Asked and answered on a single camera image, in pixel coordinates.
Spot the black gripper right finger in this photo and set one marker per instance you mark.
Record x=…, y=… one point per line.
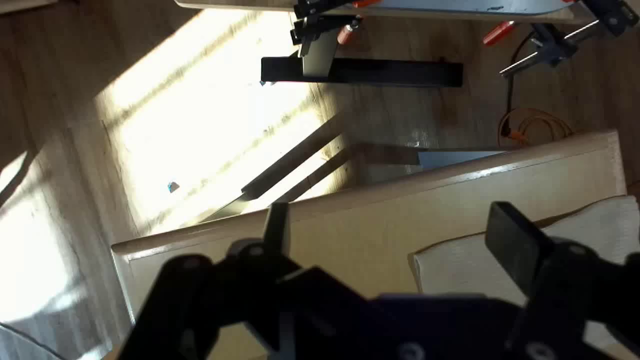
x=534, y=261

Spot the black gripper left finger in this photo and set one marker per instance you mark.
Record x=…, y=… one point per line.
x=265, y=257

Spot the beige folded cloth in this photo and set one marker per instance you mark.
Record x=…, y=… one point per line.
x=464, y=264

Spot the wooden dining table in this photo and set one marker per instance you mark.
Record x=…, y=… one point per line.
x=366, y=236

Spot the black stand base bar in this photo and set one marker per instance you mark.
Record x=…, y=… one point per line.
x=351, y=70

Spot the black bar clamp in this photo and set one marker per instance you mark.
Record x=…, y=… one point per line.
x=552, y=47

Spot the orange handled clamp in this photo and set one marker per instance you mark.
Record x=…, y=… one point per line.
x=499, y=33

